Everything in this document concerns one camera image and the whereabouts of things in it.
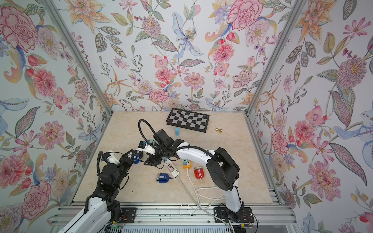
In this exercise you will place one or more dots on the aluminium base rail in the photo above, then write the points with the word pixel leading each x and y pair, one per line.
pixel 268 218

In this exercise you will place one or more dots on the white power strip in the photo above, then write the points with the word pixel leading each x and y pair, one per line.
pixel 174 172

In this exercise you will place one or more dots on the black silver chessboard box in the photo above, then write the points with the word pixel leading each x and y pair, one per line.
pixel 188 120

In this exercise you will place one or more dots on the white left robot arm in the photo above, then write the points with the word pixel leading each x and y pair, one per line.
pixel 101 207

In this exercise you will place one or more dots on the aluminium frame post right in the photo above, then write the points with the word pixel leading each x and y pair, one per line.
pixel 293 16

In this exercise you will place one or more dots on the aluminium frame post left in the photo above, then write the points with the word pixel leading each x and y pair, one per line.
pixel 68 38

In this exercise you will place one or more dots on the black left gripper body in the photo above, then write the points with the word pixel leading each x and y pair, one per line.
pixel 122 169

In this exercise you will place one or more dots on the orange power strip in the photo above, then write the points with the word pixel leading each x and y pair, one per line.
pixel 186 164

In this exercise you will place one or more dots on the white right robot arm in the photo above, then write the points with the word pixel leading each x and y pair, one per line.
pixel 223 170

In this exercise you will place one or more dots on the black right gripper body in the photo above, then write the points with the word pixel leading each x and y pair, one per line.
pixel 160 152

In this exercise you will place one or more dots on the aluminium frame post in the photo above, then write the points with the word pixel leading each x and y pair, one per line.
pixel 68 38
pixel 293 16

